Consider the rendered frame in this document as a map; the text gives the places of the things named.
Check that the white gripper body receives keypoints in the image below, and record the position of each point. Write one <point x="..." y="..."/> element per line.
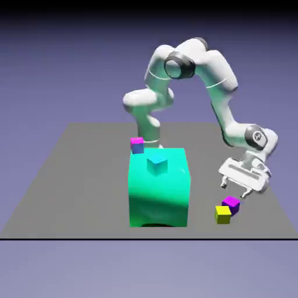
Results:
<point x="242" y="175"/>

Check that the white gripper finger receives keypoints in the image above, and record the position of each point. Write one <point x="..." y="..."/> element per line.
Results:
<point x="246" y="192"/>
<point x="224" y="182"/>

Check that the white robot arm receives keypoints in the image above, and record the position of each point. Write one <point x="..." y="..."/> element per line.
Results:
<point x="216" y="69"/>

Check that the small purple cube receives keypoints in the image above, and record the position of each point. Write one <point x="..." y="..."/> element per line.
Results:
<point x="231" y="203"/>

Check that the small yellow cube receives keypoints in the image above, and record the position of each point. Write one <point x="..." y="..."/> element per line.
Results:
<point x="222" y="214"/>

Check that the small cyan cube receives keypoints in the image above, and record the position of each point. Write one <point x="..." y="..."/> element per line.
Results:
<point x="157" y="165"/>

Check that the small magenta cube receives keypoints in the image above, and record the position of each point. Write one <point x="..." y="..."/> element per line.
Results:
<point x="137" y="145"/>

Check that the large green box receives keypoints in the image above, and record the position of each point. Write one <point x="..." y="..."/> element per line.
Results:
<point x="158" y="191"/>

